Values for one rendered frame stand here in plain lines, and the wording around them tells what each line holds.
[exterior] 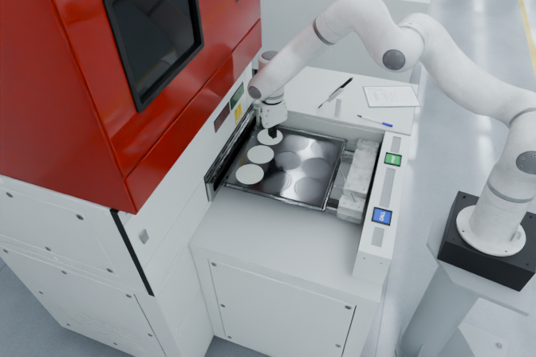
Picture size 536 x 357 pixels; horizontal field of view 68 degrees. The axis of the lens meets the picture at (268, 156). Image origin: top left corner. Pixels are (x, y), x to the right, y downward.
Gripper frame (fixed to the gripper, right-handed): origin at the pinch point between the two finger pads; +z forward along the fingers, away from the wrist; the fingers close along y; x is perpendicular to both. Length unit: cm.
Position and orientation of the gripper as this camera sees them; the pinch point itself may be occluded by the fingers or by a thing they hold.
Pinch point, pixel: (272, 131)
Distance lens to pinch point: 147.7
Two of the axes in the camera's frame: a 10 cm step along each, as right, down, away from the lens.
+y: 8.3, -4.0, 4.0
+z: 0.2, 7.2, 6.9
